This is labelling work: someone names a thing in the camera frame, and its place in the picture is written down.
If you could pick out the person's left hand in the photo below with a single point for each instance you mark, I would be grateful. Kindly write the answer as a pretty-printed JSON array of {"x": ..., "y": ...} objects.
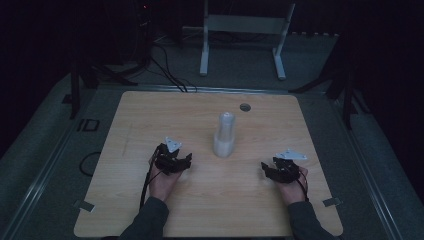
[{"x": 163, "y": 186}]

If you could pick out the grey table grommet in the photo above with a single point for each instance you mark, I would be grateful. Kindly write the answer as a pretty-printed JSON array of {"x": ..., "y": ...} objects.
[{"x": 245, "y": 107}]

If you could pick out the dark equipment rack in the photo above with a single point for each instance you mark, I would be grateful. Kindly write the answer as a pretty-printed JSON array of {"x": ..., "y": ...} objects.
[{"x": 144, "y": 33}]

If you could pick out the person's right hand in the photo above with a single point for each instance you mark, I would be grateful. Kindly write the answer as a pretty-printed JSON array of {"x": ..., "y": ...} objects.
[{"x": 292, "y": 191}]

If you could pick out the grey tape piece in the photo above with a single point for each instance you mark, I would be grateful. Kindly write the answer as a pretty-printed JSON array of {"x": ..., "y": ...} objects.
[
  {"x": 332, "y": 201},
  {"x": 85, "y": 206}
]

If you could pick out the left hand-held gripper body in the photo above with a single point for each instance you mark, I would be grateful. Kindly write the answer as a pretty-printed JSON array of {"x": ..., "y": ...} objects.
[{"x": 171, "y": 163}]

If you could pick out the black tripod stand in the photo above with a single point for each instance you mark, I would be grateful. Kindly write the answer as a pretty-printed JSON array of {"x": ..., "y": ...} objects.
[
  {"x": 75, "y": 86},
  {"x": 348, "y": 96}
]

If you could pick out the white metal stand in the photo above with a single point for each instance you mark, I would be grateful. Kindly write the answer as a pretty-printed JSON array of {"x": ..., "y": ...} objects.
[{"x": 245, "y": 24}]

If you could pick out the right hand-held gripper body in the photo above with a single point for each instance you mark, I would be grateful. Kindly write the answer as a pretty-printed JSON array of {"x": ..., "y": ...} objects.
[{"x": 286, "y": 171}]

